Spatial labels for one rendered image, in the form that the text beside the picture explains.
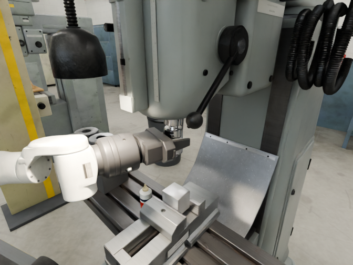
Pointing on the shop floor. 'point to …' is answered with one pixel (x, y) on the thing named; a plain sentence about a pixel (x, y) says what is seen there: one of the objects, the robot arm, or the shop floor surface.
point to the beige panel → (21, 130)
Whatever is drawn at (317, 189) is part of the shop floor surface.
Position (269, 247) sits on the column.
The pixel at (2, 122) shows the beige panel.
